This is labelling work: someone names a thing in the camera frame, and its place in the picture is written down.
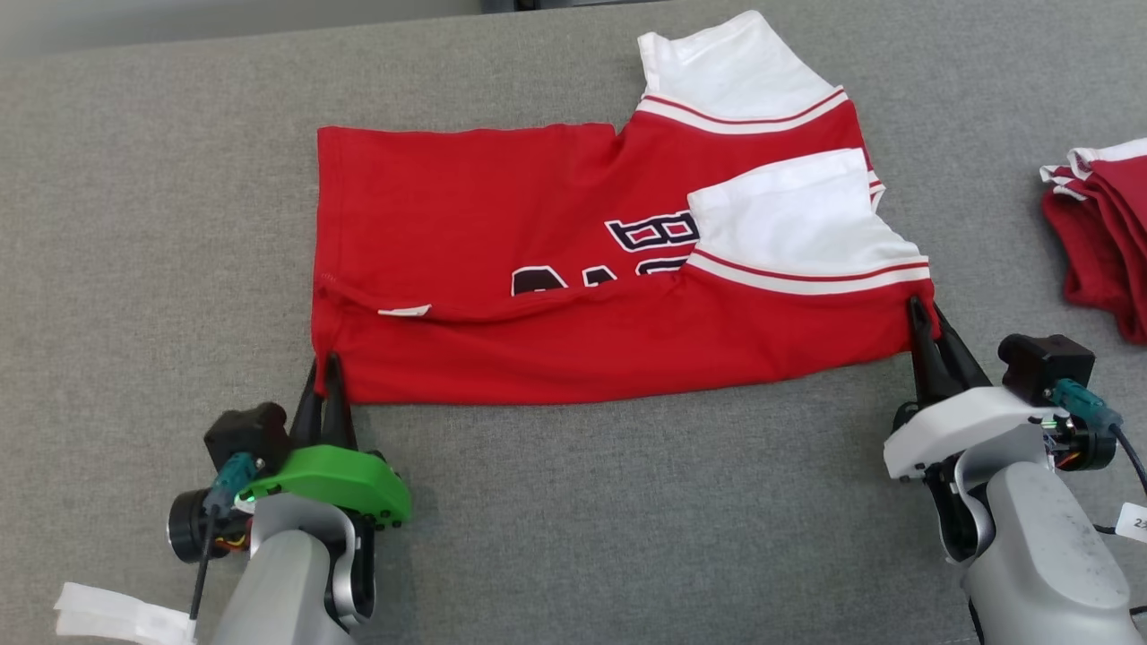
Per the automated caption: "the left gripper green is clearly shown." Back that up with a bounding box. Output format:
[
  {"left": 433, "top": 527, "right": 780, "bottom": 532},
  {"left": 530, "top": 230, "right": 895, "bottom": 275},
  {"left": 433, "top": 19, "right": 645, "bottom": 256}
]
[{"left": 167, "top": 352, "right": 414, "bottom": 630}]

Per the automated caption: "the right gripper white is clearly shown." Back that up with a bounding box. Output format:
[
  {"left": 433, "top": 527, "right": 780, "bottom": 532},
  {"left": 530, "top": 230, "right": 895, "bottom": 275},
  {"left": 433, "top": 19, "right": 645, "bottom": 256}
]
[{"left": 882, "top": 296, "right": 1118, "bottom": 567}]

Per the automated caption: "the red white lettered jersey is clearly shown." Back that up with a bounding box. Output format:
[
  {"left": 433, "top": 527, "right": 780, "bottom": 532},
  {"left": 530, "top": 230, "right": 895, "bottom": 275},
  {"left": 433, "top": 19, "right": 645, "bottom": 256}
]
[{"left": 309, "top": 9, "right": 940, "bottom": 406}]

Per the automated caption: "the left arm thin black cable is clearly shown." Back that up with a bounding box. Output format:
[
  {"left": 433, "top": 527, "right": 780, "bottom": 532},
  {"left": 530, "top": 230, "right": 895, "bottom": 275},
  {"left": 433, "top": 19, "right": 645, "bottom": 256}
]
[{"left": 186, "top": 512, "right": 218, "bottom": 621}]

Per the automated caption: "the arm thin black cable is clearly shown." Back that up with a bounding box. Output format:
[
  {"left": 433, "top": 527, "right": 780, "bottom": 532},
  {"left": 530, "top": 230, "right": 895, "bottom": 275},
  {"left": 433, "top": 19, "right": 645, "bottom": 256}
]
[
  {"left": 1089, "top": 426, "right": 1147, "bottom": 619},
  {"left": 186, "top": 512, "right": 218, "bottom": 621}
]

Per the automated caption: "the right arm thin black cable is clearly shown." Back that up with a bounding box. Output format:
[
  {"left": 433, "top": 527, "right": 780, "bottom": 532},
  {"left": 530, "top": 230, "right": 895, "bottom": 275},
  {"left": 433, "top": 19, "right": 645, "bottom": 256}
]
[{"left": 1089, "top": 426, "right": 1147, "bottom": 619}]

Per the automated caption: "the white translucent cable tape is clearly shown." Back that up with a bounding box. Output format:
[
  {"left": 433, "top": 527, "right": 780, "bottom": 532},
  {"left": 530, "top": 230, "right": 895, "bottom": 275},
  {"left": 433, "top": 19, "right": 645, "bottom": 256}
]
[{"left": 52, "top": 581, "right": 200, "bottom": 645}]

